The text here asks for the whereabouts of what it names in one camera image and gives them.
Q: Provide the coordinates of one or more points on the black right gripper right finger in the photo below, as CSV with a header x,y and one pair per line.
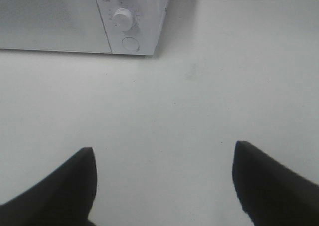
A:
x,y
270,193

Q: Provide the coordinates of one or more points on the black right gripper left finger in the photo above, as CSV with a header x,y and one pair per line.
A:
x,y
63,198

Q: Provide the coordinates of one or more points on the round white door button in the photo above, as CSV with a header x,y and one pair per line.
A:
x,y
130,44

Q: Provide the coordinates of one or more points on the white microwave knob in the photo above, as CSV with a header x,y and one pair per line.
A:
x,y
123,19

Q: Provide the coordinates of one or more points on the white microwave oven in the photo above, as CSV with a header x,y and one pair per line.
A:
x,y
148,20

